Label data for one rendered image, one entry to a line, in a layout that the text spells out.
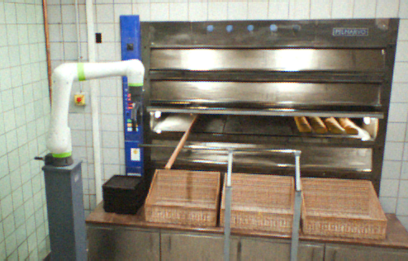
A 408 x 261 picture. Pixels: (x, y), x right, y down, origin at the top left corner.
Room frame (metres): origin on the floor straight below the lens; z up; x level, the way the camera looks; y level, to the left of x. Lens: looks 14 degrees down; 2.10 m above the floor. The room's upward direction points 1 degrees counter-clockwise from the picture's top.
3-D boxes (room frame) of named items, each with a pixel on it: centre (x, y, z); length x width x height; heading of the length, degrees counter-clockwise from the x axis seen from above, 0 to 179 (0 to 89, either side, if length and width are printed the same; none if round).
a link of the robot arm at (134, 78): (2.64, 0.17, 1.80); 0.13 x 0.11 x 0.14; 5
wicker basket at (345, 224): (3.06, -1.32, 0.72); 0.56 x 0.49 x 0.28; 80
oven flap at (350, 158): (3.44, -0.77, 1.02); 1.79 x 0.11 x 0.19; 79
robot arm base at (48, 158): (2.73, 0.72, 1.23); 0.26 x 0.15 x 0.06; 79
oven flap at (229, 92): (3.44, -0.77, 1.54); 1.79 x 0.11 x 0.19; 79
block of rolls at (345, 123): (3.76, -1.43, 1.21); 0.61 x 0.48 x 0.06; 169
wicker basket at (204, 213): (3.30, -0.16, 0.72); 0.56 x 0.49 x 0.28; 79
